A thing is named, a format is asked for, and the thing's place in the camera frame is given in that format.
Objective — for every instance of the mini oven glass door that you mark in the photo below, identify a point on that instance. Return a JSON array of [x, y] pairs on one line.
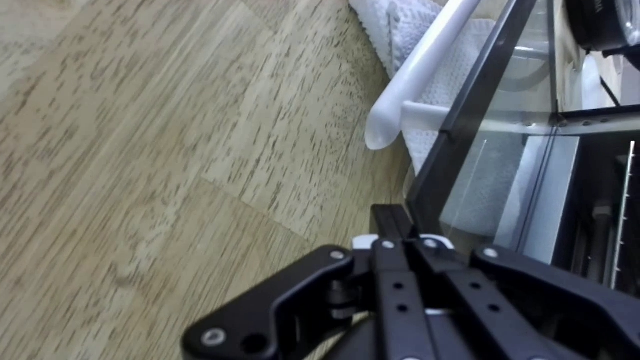
[[470, 115]]

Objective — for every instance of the black round appliance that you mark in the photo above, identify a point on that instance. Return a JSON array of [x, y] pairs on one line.
[[595, 25]]

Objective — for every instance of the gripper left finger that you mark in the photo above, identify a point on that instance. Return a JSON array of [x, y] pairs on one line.
[[280, 300]]

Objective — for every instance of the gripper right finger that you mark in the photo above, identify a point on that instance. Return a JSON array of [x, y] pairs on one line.
[[540, 300]]

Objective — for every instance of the white towel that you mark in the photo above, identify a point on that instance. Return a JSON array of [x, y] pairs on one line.
[[400, 25]]

